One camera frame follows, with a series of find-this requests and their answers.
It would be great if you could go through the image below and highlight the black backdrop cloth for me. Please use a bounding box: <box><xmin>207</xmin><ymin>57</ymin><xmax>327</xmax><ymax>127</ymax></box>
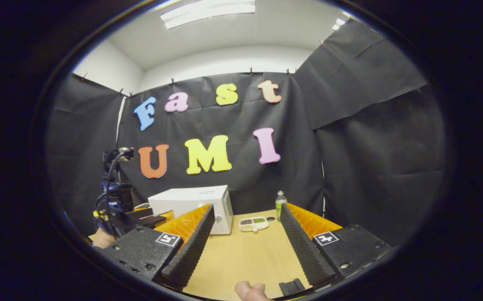
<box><xmin>47</xmin><ymin>19</ymin><xmax>447</xmax><ymax>247</ymax></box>

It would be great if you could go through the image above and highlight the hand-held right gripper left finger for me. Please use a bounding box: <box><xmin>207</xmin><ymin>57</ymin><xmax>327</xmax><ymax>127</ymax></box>
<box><xmin>99</xmin><ymin>204</ymin><xmax>216</xmax><ymax>290</ymax></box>

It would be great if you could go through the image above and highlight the long ceiling light panel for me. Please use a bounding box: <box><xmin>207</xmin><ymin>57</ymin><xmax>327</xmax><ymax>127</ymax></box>
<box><xmin>161</xmin><ymin>0</ymin><xmax>256</xmax><ymax>29</ymax></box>

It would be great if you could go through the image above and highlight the row of black cloth clips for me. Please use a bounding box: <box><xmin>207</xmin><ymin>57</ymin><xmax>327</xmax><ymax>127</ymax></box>
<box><xmin>80</xmin><ymin>40</ymin><xmax>325</xmax><ymax>97</ymax></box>

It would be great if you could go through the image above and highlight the green drink bottle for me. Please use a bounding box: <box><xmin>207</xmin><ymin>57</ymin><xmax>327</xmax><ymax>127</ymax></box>
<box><xmin>276</xmin><ymin>191</ymin><xmax>287</xmax><ymax>221</ymax></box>

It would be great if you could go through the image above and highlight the white divided snack tray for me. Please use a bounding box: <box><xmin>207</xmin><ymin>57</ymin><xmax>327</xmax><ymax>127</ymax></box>
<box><xmin>239</xmin><ymin>217</ymin><xmax>269</xmax><ymax>232</ymax></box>

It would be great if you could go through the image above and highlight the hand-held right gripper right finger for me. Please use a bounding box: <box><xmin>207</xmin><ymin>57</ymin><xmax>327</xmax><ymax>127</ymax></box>
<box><xmin>280</xmin><ymin>203</ymin><xmax>392</xmax><ymax>290</ymax></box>

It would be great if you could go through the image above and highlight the white microwave oven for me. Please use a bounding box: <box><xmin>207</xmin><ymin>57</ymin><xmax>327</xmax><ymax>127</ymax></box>
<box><xmin>148</xmin><ymin>185</ymin><xmax>234</xmax><ymax>235</ymax></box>

